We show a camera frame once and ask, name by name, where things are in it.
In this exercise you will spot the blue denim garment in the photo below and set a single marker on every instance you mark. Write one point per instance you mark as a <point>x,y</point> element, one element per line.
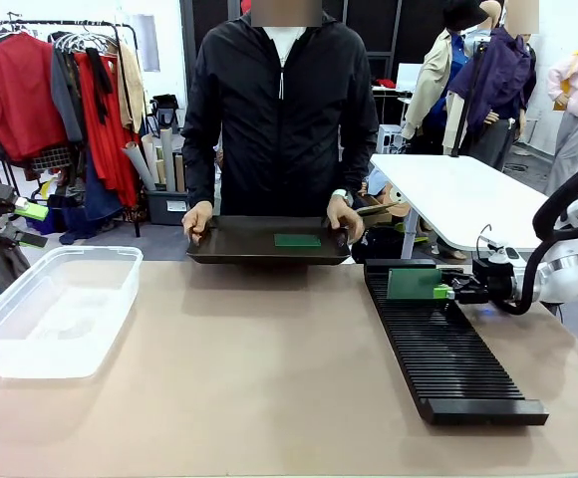
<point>97,199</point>

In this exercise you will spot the grey storage bin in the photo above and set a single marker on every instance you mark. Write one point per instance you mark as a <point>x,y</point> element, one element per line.
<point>167,206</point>

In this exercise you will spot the person's right hand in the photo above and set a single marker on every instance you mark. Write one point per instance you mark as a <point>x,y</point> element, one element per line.
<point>198,221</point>

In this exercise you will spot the beige coat mannequin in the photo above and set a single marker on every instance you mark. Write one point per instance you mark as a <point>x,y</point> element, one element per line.
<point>431,89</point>

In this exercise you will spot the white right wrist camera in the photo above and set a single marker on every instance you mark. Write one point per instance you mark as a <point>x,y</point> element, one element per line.
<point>502,251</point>

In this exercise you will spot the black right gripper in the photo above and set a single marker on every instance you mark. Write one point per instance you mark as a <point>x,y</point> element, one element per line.
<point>493,281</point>

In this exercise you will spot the black scarf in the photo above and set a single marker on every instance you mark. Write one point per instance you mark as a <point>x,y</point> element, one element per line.
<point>100,84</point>

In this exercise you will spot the grey hanging garment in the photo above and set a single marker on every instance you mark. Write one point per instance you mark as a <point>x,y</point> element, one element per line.
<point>66,99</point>

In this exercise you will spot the person in black jacket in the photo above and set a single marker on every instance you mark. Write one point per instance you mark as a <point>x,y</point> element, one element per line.
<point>279,129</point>

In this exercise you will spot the dark brown serving tray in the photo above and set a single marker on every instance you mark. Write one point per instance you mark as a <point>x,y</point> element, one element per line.
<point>249,249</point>

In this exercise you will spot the red shirt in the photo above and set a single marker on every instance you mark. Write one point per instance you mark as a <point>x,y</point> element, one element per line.
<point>25,99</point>

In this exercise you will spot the white table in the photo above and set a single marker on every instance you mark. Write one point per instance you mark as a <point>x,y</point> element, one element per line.
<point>458,199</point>

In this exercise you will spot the person's left hand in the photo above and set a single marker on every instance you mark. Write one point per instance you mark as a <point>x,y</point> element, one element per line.
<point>346,219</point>

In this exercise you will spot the red dress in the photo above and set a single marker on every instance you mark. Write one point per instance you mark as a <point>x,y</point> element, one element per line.
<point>109,149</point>

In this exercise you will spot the black bucket hat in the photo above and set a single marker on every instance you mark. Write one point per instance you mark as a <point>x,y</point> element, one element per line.
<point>463,15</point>

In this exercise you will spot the green circuit board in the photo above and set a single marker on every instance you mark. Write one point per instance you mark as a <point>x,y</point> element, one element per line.
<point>411,284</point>
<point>297,241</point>

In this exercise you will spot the black slotted PCB rack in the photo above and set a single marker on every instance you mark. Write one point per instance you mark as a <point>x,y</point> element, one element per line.
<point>443,358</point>

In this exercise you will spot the person's left forearm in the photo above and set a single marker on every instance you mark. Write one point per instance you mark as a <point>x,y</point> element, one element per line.
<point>356,164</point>

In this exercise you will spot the black garment rack frame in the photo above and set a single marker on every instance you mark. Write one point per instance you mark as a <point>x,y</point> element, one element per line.
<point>124,124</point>

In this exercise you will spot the purple jacket mannequin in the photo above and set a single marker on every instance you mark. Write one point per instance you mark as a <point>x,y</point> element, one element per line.
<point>498,79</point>

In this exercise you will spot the grey paper roll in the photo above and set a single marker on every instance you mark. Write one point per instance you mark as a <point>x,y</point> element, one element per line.
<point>139,167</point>

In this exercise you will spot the white computer tower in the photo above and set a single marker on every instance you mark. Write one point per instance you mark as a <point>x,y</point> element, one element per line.
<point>389,139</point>

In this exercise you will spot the clear plastic storage box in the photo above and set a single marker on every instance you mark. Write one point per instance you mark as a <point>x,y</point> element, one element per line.
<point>55,318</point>

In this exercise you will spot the black stand pole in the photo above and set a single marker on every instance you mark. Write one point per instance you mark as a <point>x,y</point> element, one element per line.
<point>468,99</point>

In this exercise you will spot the beige hanging garment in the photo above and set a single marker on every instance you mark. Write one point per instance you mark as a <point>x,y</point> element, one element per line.
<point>132,89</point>

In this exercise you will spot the tall beige paper roll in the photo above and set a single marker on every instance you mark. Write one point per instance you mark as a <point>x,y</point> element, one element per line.
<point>167,159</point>

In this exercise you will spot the white undershirt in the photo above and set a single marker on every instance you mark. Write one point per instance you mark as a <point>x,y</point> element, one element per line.
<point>284,42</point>

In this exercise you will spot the person's right forearm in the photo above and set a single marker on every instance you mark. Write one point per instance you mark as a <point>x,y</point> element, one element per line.
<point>199,174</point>

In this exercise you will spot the white wristwatch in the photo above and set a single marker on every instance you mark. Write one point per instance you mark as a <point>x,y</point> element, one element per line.
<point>341,195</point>

